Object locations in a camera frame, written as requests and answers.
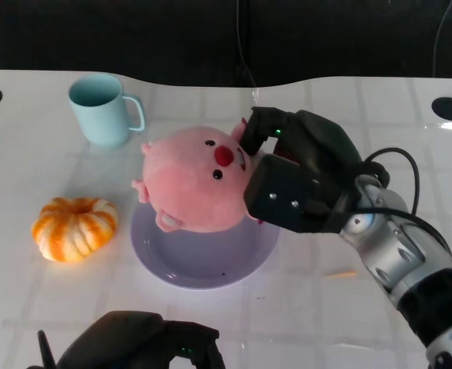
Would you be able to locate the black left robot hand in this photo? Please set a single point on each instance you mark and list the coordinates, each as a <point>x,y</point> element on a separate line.
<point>141,342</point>

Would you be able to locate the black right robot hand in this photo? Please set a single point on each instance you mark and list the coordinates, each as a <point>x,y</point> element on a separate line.
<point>303,173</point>

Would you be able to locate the pink plush beaver doll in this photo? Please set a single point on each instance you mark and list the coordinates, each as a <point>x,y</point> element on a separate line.
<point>195,180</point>

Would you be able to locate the lavender plastic plate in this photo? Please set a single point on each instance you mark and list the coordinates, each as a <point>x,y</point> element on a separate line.
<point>207,253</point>

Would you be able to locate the orange white striped pumpkin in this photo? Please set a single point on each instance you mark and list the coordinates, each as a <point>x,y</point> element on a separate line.
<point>74,229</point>

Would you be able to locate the light blue plastic mug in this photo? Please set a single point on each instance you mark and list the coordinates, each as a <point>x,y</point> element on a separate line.
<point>99,111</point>

